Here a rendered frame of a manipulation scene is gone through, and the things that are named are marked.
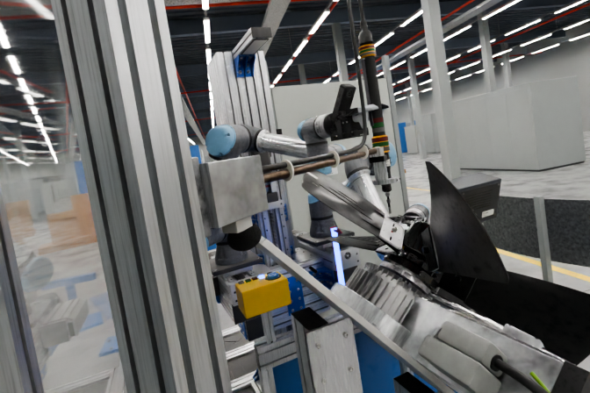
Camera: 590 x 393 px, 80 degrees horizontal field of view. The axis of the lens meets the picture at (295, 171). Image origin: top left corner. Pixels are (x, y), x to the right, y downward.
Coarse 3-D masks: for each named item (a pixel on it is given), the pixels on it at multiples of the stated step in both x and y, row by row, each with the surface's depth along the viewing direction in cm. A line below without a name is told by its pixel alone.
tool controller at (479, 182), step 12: (456, 180) 154; (468, 180) 154; (480, 180) 153; (492, 180) 152; (468, 192) 147; (480, 192) 150; (492, 192) 153; (480, 204) 152; (492, 204) 155; (480, 216) 154; (492, 216) 158
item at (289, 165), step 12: (348, 0) 85; (360, 0) 91; (360, 12) 92; (360, 72) 86; (360, 84) 85; (360, 96) 86; (360, 144) 82; (312, 156) 62; (324, 156) 65; (336, 156) 68; (264, 168) 49; (276, 168) 52; (288, 168) 54; (288, 180) 55
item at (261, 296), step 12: (264, 276) 122; (240, 288) 115; (252, 288) 113; (264, 288) 114; (276, 288) 115; (288, 288) 117; (240, 300) 116; (252, 300) 112; (264, 300) 114; (276, 300) 115; (288, 300) 117; (252, 312) 112; (264, 312) 114
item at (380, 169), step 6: (378, 150) 89; (372, 156) 90; (378, 156) 90; (384, 156) 90; (372, 162) 91; (378, 162) 91; (384, 162) 91; (378, 168) 92; (384, 168) 91; (378, 174) 92; (384, 174) 91; (372, 180) 96; (378, 180) 92; (384, 180) 92; (390, 180) 92; (396, 180) 92
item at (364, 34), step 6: (360, 24) 92; (366, 24) 92; (366, 30) 91; (360, 36) 92; (366, 36) 91; (360, 42) 92; (366, 42) 94; (372, 42) 93; (390, 168) 94; (390, 174) 94; (384, 186) 94; (390, 186) 94
